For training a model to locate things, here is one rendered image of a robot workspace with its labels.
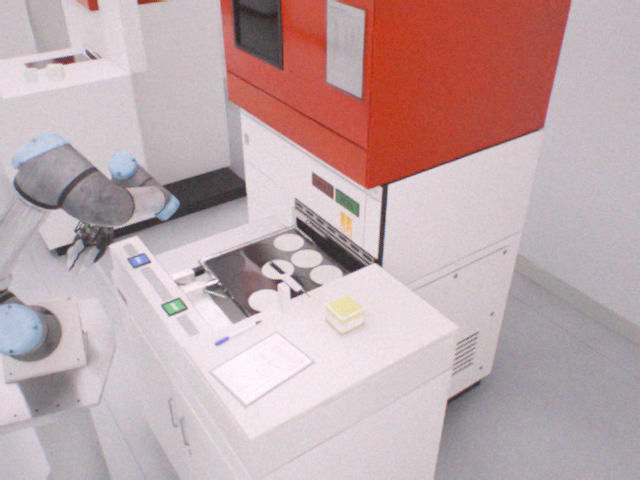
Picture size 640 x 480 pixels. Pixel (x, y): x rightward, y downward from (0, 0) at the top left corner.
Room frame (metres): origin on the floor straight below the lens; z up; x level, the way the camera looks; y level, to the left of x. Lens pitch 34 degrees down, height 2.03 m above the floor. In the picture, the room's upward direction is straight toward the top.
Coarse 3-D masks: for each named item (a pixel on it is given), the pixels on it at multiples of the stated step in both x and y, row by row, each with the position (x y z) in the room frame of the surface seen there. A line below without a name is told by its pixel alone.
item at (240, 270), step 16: (272, 240) 1.68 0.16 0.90; (304, 240) 1.68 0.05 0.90; (224, 256) 1.59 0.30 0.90; (240, 256) 1.59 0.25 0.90; (256, 256) 1.59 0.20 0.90; (272, 256) 1.59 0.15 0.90; (288, 256) 1.59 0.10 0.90; (224, 272) 1.51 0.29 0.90; (240, 272) 1.51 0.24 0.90; (256, 272) 1.51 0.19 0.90; (304, 272) 1.50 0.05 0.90; (240, 288) 1.43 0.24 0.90; (256, 288) 1.43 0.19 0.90; (272, 288) 1.43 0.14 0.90; (304, 288) 1.43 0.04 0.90
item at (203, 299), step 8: (192, 280) 1.49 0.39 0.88; (200, 296) 1.41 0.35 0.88; (208, 296) 1.41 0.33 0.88; (192, 304) 1.38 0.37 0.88; (200, 304) 1.38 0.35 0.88; (208, 304) 1.38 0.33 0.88; (216, 304) 1.38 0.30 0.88; (200, 312) 1.34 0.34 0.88; (208, 312) 1.34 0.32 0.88; (216, 312) 1.34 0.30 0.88; (208, 320) 1.31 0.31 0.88; (216, 320) 1.31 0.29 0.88; (224, 320) 1.31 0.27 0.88; (216, 328) 1.27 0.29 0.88; (224, 328) 1.27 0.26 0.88
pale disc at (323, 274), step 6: (312, 270) 1.51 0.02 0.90; (318, 270) 1.52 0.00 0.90; (324, 270) 1.52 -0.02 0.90; (330, 270) 1.52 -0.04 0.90; (336, 270) 1.52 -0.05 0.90; (312, 276) 1.48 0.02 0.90; (318, 276) 1.48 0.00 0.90; (324, 276) 1.48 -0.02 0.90; (330, 276) 1.48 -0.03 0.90; (336, 276) 1.48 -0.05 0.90; (318, 282) 1.45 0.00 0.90; (324, 282) 1.46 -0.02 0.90
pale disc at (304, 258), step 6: (300, 252) 1.61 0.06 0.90; (306, 252) 1.61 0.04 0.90; (312, 252) 1.61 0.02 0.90; (294, 258) 1.58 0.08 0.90; (300, 258) 1.58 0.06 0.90; (306, 258) 1.58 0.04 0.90; (312, 258) 1.58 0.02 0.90; (318, 258) 1.58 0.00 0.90; (300, 264) 1.55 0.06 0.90; (306, 264) 1.55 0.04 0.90; (312, 264) 1.55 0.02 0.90
